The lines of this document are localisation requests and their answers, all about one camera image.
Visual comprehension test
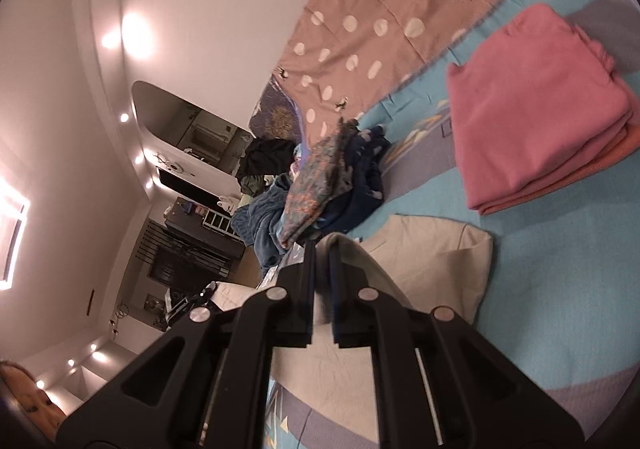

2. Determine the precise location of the person's face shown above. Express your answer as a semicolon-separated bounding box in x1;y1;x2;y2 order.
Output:
0;361;67;445

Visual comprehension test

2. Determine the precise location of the dark cabinet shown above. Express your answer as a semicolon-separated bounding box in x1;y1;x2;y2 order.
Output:
149;198;246;286

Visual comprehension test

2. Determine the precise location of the folded coral garment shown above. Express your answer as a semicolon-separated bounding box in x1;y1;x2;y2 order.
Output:
480;126;640;216

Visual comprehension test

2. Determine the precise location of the beige long-sleeve shirt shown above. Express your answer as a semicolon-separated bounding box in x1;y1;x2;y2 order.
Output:
270;214;494;445

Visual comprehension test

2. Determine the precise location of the folded navy garment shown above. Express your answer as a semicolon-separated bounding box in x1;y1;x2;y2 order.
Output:
320;126;394;236

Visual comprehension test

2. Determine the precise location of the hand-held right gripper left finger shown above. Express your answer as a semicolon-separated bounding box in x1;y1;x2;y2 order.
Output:
57;241;319;449

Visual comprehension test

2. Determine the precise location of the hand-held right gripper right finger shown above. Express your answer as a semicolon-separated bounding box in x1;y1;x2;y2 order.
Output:
327;245;586;449

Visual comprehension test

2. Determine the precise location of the folded pink garment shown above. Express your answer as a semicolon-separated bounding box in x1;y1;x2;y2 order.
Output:
445;3;640;215

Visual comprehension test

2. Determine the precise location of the folded floral garment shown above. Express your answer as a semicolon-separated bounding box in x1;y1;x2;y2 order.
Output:
277;118;362;250

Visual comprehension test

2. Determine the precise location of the teal fleece blanket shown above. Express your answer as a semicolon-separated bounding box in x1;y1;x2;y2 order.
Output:
231;174;301;281

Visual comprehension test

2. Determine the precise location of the navy gold patterned cover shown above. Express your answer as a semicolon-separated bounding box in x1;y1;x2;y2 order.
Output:
249;76;307;150

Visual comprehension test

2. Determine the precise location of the pile of dark clothes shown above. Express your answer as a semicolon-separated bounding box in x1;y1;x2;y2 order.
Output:
236;136;299;180

